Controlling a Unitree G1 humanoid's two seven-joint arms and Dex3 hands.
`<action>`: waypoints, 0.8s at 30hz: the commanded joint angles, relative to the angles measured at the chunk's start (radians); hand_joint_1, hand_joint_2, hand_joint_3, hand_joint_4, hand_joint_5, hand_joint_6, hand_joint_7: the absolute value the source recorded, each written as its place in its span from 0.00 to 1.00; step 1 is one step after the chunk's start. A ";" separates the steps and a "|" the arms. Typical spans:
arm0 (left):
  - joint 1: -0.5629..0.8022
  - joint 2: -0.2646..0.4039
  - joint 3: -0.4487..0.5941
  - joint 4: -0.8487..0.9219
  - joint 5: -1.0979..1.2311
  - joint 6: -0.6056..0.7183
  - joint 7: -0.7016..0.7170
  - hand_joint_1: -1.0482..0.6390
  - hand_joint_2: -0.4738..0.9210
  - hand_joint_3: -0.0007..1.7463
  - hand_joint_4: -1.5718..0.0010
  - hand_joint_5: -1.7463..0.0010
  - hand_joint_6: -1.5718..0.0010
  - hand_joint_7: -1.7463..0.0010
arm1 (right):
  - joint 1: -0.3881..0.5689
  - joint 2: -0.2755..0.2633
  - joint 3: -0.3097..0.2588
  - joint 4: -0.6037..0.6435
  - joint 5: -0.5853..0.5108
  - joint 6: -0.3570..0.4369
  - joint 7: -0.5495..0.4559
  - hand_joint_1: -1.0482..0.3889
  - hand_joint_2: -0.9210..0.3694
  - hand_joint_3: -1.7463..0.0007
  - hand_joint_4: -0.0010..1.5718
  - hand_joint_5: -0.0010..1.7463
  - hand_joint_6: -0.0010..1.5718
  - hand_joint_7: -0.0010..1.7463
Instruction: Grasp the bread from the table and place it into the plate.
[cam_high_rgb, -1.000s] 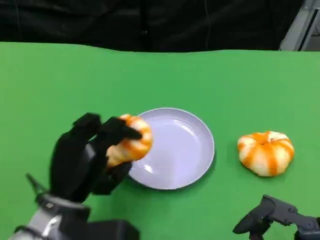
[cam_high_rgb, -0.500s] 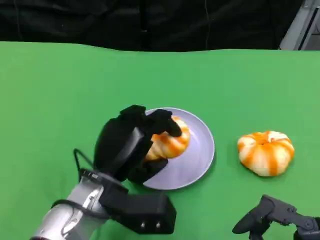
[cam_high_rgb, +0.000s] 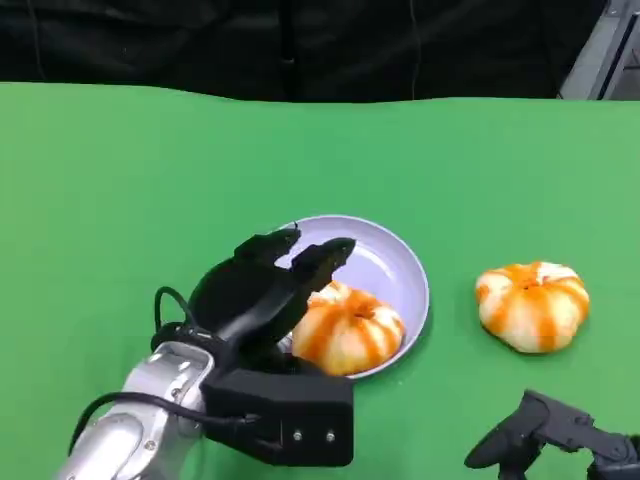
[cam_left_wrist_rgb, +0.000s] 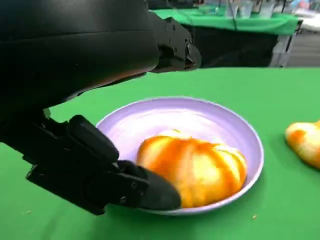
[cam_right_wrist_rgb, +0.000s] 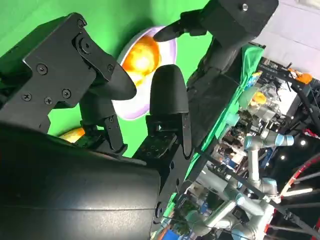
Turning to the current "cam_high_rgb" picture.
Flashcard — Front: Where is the grey metal frame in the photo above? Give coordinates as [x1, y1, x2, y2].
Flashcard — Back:
[557, 0, 640, 101]

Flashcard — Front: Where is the lilac plate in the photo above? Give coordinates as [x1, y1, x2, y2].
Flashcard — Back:
[269, 214, 430, 380]

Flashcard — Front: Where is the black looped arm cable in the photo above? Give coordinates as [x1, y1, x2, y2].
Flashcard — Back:
[151, 284, 204, 347]

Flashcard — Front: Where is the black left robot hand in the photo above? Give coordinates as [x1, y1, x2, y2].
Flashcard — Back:
[187, 222, 357, 374]

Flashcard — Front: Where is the orange and white toy bread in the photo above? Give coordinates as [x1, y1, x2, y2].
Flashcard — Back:
[291, 279, 407, 377]
[474, 260, 591, 355]

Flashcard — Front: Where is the black long arm cable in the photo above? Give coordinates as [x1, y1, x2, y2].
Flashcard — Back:
[68, 391, 262, 454]

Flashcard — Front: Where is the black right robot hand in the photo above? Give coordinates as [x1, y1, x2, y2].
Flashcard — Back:
[463, 389, 640, 480]

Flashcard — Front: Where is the green table cloth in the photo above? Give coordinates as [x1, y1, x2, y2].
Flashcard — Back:
[0, 82, 640, 480]

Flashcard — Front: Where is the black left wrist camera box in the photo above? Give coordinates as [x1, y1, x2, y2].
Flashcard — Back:
[202, 368, 355, 469]

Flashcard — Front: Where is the black backdrop cloth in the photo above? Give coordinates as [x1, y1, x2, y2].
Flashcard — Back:
[0, 0, 609, 104]

